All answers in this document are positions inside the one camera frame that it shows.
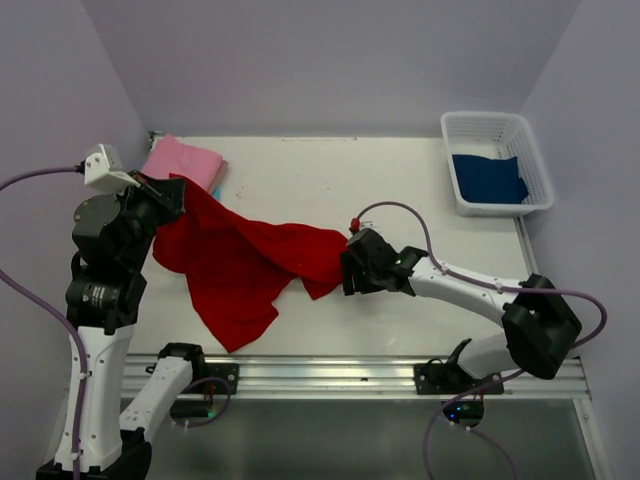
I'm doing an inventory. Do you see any red t shirt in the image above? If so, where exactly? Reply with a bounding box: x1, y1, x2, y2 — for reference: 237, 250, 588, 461
153, 180, 347, 353

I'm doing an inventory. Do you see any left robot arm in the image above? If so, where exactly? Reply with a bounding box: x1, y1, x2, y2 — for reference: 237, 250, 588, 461
36, 172, 204, 479

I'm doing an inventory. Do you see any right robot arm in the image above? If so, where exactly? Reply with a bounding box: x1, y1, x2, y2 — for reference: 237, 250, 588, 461
340, 228, 582, 381

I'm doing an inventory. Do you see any pink folded t shirt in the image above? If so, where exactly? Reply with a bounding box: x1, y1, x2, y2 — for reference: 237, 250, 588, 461
141, 135, 228, 193

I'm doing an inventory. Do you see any blue t shirt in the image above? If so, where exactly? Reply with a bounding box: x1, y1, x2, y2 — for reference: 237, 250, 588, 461
452, 155, 529, 204

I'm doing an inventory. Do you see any white plastic basket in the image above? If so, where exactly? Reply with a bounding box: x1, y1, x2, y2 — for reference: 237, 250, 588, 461
440, 111, 554, 217

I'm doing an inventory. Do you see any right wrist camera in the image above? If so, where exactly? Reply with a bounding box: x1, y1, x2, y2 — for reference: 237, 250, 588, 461
348, 217, 382, 235

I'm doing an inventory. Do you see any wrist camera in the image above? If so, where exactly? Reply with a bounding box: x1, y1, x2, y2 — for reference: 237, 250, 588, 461
348, 217, 382, 235
81, 144, 130, 194

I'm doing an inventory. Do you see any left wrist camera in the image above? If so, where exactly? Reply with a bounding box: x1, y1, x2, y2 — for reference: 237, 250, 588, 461
81, 144, 130, 194

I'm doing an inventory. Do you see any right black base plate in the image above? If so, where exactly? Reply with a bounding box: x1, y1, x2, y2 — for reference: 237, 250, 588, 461
413, 359, 504, 395

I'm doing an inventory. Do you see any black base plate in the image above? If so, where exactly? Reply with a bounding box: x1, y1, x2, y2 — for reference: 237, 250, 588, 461
413, 359, 504, 395
188, 362, 240, 395

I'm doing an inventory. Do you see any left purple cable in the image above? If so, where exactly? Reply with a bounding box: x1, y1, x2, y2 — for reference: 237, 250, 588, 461
0, 164, 232, 480

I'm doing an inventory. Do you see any aluminium mounting rail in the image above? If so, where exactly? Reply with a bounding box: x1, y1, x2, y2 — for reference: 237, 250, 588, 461
64, 353, 591, 401

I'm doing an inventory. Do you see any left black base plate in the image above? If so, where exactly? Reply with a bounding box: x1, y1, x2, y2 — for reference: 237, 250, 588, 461
188, 362, 240, 395

